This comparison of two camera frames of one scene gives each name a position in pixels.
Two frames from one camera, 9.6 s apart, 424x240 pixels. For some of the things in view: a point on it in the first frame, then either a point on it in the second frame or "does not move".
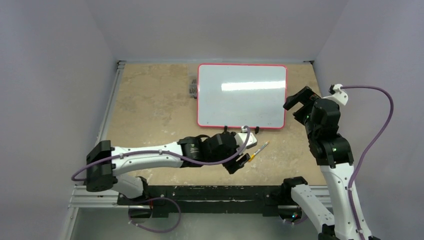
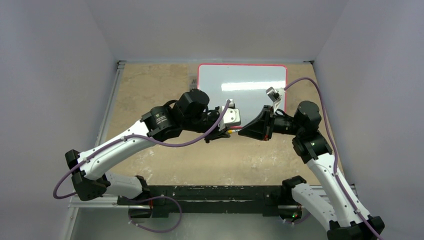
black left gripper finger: [233, 165] -> [216, 135]
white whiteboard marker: [258, 151] -> [230, 131]
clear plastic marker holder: [192, 88] does not move
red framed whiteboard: [238, 95] does not move
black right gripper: [301, 99] -> [267, 122]
